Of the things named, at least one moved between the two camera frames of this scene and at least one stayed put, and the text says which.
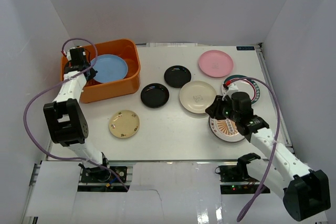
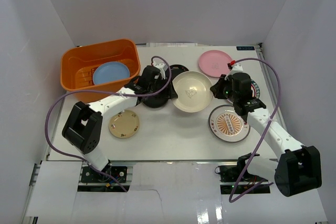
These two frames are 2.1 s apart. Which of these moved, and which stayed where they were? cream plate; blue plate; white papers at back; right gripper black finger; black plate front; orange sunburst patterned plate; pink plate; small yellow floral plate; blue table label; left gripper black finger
Moved: left gripper black finger; cream plate; blue plate; right gripper black finger
Stayed: small yellow floral plate; pink plate; orange sunburst patterned plate; black plate front; white papers at back; blue table label
